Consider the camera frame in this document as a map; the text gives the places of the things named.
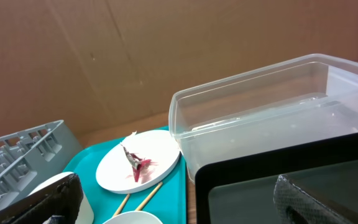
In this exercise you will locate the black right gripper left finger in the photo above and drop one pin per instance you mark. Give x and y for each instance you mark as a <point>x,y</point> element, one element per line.
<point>58,202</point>

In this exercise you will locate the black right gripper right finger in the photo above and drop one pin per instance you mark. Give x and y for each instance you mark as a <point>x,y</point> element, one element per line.
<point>296,204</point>

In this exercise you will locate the grey bowl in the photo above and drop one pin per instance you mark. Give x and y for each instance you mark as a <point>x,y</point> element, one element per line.
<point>134,217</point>

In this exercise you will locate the red white wrapper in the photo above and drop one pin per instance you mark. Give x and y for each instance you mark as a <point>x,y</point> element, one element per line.
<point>139,166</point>

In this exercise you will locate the wooden chopstick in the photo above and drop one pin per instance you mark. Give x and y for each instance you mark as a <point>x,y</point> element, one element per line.
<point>121,206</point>
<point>149,197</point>

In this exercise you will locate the black tray bin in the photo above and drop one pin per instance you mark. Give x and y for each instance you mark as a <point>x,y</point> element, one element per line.
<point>241,190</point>

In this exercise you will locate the grey dish rack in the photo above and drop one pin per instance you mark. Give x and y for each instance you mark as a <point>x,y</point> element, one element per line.
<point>31,156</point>

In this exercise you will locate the large white plate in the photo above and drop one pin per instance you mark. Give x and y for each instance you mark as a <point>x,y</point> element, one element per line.
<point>114,173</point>

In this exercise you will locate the teal plastic tray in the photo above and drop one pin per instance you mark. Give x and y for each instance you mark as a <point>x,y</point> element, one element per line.
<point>168,204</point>

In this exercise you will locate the clear plastic bin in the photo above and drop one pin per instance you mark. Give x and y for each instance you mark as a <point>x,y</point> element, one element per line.
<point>301,100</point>

